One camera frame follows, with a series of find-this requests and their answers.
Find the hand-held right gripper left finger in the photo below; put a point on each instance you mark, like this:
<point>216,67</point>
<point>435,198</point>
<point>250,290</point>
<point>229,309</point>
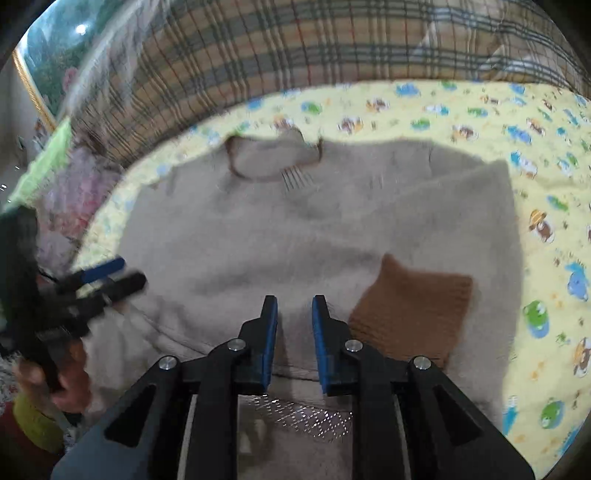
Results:
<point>270,344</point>

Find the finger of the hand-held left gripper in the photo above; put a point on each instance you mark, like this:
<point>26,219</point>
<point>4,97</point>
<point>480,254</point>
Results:
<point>107,267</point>
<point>124,285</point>

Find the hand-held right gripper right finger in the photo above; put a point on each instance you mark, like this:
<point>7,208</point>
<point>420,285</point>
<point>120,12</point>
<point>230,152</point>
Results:
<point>320,344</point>

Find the beige knit sweater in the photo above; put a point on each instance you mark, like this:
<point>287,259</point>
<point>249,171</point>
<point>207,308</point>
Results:
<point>277,230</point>

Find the person's left hand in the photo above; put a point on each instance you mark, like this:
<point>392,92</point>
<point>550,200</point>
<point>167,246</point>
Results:
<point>71,383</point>

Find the pink floral ruffled cloth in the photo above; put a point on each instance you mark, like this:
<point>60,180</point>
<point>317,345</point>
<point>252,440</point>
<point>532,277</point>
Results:
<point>74,194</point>

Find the green blanket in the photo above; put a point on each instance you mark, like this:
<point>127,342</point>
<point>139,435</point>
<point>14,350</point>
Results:
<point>48,152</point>

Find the gold framed landscape painting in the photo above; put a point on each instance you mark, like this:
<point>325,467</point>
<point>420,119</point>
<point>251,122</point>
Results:
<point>51,60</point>

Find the yellow bear print bed sheet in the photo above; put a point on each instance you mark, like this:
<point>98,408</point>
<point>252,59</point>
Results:
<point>545,194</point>

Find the plaid pillow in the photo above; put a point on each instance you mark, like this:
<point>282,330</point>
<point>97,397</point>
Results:
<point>277,50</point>

